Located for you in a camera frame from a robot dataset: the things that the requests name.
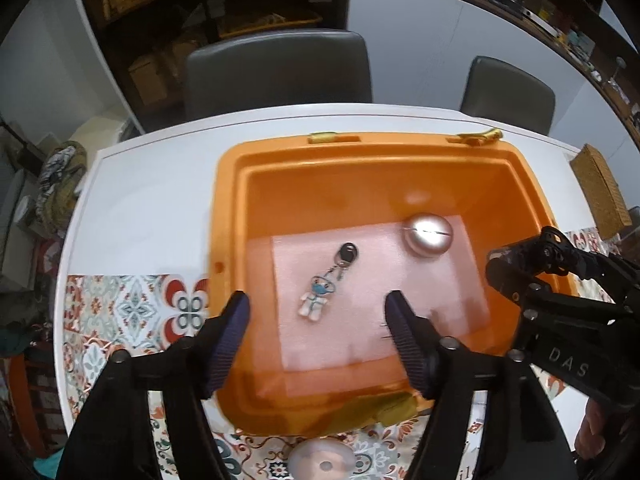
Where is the teal cloth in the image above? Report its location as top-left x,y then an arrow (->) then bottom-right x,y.
32,455 -> 66,480

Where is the silver computer mouse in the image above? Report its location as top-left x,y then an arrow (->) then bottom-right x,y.
402,213 -> 455,259

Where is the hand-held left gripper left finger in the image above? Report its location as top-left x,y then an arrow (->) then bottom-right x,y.
55,291 -> 251,480

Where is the patterned cloth bag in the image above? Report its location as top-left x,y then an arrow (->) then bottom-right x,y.
37,142 -> 91,231

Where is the pink round speaker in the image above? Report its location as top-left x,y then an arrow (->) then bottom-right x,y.
288,438 -> 355,480

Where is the dark wooden shelf cabinet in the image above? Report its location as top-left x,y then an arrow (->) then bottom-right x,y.
75,0 -> 351,126

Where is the orange plastic crate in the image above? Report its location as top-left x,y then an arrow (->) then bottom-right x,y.
207,130 -> 583,437

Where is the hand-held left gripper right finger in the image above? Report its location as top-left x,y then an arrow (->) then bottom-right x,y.
384,290 -> 576,480

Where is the astronaut figure keychain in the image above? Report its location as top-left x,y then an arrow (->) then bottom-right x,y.
298,242 -> 360,323

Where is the woven brown box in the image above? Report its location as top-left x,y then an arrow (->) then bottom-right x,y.
570,143 -> 633,241

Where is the narrow grey dining chair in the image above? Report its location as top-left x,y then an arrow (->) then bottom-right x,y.
459,56 -> 557,136

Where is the person's right hand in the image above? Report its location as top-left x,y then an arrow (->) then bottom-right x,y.
575,400 -> 626,461

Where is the patterned tile table runner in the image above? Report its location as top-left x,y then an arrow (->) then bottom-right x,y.
60,227 -> 640,480

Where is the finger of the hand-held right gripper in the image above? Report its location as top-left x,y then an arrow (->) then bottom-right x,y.
539,226 -> 624,302
519,281 -> 617,343

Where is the orange wooden chair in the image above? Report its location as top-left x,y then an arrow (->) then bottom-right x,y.
10,355 -> 51,456

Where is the wide grey dining chair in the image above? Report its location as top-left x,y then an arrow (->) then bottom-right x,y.
184,30 -> 373,123

